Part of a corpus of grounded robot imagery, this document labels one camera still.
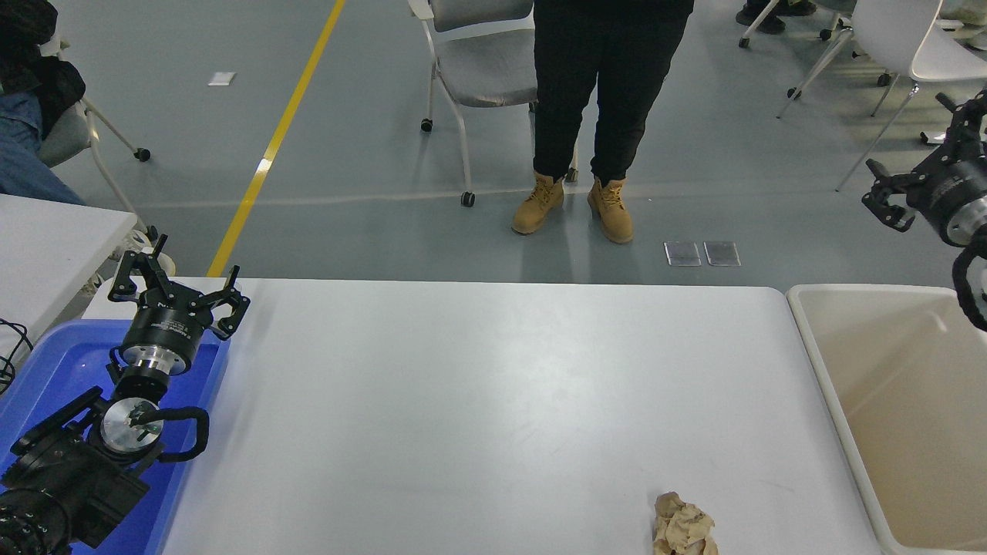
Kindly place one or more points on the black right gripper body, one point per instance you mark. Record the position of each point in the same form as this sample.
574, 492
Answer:
952, 189

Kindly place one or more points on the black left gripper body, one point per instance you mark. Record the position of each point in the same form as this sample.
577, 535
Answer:
166, 327

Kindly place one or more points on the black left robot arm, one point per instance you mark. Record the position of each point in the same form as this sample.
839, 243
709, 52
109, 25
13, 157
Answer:
69, 478

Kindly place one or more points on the white flat stand base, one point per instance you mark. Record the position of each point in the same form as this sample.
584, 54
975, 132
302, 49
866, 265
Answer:
937, 139

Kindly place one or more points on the blue plastic tray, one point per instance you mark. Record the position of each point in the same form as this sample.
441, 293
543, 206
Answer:
69, 362

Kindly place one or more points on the white side table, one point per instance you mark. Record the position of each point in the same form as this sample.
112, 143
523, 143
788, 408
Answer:
54, 247

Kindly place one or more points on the white plastic shell chair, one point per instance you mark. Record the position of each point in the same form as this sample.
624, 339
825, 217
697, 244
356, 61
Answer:
894, 31

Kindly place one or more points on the metal floor plate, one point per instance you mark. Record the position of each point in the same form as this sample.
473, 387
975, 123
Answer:
682, 254
722, 253

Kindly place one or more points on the white-framed wheeled chair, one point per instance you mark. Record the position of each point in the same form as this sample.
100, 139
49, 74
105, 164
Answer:
65, 131

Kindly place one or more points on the white-legged wheeled chair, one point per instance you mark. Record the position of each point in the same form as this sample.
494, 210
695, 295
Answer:
833, 6

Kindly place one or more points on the person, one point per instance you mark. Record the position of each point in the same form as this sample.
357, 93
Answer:
19, 162
771, 17
601, 85

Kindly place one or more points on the large pale plastic bin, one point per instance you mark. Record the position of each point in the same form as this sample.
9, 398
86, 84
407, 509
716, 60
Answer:
894, 401

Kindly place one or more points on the grey padded wheeled chair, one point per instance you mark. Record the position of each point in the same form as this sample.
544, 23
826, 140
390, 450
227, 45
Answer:
482, 77

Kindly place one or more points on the crumpled tan paper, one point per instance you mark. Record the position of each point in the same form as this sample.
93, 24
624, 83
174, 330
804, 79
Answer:
682, 528

